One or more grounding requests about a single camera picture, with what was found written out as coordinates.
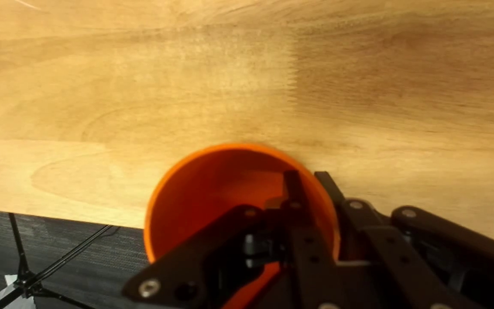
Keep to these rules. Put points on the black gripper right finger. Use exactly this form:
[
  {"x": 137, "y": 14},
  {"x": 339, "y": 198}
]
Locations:
[{"x": 406, "y": 258}]

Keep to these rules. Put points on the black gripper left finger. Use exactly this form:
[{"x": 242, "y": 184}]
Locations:
[{"x": 298, "y": 240}]

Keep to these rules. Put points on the orange plastic cup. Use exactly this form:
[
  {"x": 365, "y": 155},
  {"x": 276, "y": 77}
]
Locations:
[{"x": 212, "y": 182}]

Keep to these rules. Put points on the black light stand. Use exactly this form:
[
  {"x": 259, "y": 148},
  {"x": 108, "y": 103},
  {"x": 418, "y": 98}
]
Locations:
[{"x": 24, "y": 275}]

